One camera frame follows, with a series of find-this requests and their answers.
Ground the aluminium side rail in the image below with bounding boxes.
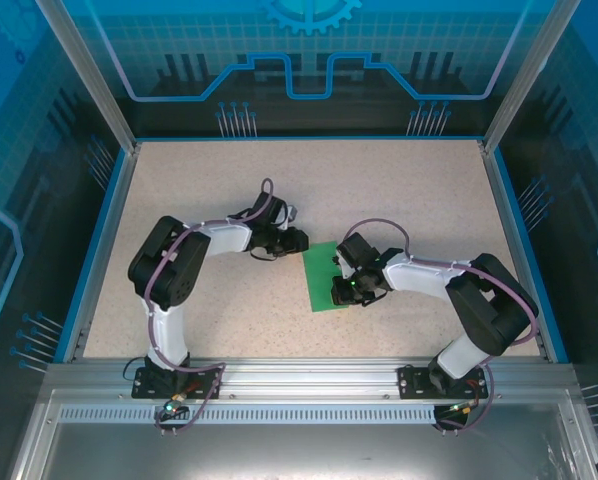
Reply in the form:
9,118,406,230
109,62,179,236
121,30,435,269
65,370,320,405
61,142,143,365
478,139,555,364

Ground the steel tray panel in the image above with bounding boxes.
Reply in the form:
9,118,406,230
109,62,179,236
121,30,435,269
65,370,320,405
6,387,598,480

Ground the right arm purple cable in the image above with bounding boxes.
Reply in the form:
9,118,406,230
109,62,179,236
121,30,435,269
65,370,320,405
343,218,540,434

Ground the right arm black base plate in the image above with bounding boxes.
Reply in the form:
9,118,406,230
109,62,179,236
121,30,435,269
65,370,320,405
397,364,491,400

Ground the slotted grey cable duct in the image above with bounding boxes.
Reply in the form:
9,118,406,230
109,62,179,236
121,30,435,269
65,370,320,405
57,405,565,426

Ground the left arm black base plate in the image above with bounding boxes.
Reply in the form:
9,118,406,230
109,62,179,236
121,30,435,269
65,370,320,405
131,367,224,400

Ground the aluminium frame post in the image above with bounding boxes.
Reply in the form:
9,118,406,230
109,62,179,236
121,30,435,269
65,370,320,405
35,0,143,154
480,0,583,154

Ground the cable connector with green light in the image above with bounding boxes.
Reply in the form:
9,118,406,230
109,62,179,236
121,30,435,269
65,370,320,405
162,392,188,416
446,399,480,417

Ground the aluminium mounting rail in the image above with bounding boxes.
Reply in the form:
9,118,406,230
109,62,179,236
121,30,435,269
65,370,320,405
45,355,578,401

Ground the green paper sheet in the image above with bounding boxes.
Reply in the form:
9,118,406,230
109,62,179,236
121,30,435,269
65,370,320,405
301,241,353,313

